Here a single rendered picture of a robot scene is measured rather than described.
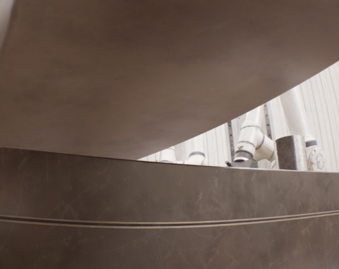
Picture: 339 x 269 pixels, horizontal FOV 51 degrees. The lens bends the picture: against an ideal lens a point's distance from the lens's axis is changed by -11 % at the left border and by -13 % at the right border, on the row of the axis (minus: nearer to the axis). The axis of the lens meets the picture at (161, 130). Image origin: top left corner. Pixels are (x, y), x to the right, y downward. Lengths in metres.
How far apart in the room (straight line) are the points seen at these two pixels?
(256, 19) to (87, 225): 0.38
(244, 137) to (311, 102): 6.54
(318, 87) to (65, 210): 7.86
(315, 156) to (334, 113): 6.06
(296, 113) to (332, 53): 1.31
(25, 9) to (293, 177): 0.60
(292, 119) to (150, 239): 1.52
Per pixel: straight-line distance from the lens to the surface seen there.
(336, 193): 0.94
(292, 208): 0.80
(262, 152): 1.79
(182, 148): 2.32
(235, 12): 0.56
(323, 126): 8.00
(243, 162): 1.66
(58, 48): 0.62
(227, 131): 2.49
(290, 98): 2.03
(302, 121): 2.01
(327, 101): 8.11
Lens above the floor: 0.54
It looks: 18 degrees up
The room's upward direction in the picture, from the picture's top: 4 degrees counter-clockwise
